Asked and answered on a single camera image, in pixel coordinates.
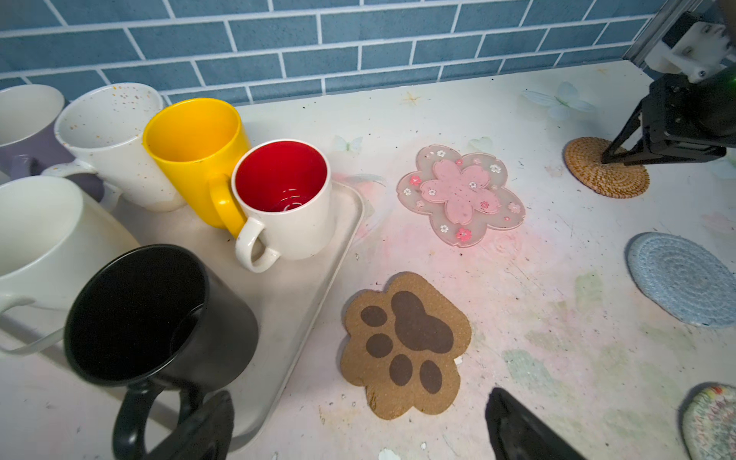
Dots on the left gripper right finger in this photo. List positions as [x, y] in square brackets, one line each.
[516, 433]

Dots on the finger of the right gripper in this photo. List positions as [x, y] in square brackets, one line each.
[674, 154]
[611, 155]

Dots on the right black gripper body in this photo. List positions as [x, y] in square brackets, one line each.
[696, 106]

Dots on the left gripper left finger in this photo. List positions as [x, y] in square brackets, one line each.
[206, 434]

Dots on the woven rattan coaster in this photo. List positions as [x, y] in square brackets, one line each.
[583, 158]

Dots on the blue woven round coaster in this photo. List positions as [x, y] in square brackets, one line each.
[683, 278]

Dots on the brown paw coaster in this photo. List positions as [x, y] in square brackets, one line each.
[402, 347]

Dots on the pink flower coaster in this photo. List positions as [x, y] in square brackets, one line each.
[463, 195]

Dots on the multicolour stitched round coaster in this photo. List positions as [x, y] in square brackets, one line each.
[708, 424]

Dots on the black mug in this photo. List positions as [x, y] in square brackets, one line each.
[157, 319]

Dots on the beige serving tray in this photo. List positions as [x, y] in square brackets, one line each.
[286, 299]

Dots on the plain white mug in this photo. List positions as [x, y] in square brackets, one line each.
[54, 239]

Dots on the white mug red inside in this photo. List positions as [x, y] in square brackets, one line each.
[284, 187]

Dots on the yellow mug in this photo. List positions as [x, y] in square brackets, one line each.
[197, 144]

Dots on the white speckled mug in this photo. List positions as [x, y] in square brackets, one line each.
[103, 129]

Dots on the purple mug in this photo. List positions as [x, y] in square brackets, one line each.
[28, 143]

